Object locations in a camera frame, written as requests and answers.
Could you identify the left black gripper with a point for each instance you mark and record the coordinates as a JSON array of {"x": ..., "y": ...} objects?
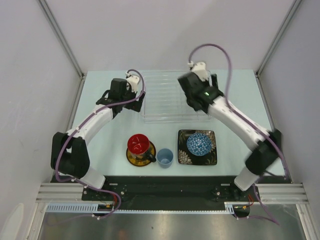
[{"x": 135, "y": 105}]

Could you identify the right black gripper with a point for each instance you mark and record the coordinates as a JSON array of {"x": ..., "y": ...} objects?
[{"x": 214, "y": 80}]

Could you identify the clear wire dish rack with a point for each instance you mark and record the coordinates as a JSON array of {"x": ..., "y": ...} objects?
[{"x": 165, "y": 101}]

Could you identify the black skull mug red inside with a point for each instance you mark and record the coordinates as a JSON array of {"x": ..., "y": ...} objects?
[{"x": 141, "y": 148}]

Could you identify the blue patterned bowl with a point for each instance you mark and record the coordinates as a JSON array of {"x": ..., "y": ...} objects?
[{"x": 199, "y": 144}]

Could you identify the black floral square plate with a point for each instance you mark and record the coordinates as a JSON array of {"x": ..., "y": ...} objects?
[{"x": 184, "y": 157}]

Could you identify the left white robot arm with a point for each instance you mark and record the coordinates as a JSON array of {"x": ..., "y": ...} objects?
[{"x": 69, "y": 151}]

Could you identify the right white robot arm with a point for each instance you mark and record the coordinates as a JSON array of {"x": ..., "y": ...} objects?
[{"x": 263, "y": 144}]

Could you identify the yellow black round saucer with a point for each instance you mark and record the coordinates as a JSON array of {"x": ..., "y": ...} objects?
[{"x": 141, "y": 161}]

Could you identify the light blue cup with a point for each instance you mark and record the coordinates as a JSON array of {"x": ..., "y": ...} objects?
[{"x": 165, "y": 158}]

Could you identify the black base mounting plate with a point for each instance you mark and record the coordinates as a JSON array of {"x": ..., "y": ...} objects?
[{"x": 176, "y": 193}]

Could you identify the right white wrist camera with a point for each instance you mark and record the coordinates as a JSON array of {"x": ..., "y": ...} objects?
[{"x": 200, "y": 69}]

